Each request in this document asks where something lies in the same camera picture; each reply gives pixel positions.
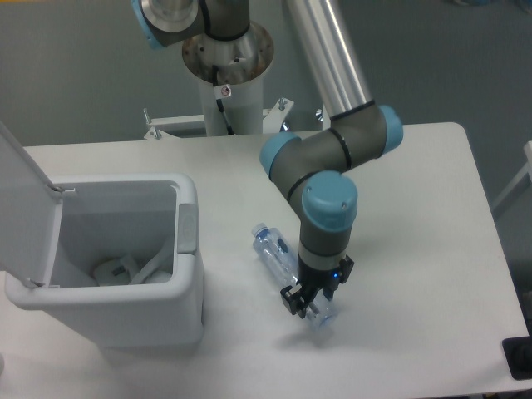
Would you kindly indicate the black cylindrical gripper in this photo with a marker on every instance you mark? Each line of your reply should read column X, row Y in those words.
column 299, row 299

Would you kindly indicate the white pedestal base frame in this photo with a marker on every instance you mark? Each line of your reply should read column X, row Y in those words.
column 274, row 120

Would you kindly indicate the black object at right edge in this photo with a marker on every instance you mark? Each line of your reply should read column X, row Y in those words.
column 518, row 356

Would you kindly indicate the white frame at right edge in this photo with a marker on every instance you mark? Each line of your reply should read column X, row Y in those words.
column 517, row 185

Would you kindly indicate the clear plastic wrapper with label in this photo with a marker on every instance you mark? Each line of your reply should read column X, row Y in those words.
column 155, row 263

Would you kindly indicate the white trash can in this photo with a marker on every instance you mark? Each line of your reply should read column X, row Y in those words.
column 106, row 217

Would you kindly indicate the white trash can lid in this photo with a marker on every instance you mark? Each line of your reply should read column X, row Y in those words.
column 31, row 214

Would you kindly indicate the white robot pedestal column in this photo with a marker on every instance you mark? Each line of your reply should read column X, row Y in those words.
column 239, row 106

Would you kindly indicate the white crumpled trash in bin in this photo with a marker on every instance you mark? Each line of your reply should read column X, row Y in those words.
column 118, row 271

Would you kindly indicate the clear plastic water bottle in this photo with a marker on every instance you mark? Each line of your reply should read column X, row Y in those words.
column 281, row 261

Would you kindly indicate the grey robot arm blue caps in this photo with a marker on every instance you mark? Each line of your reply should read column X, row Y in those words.
column 224, row 49

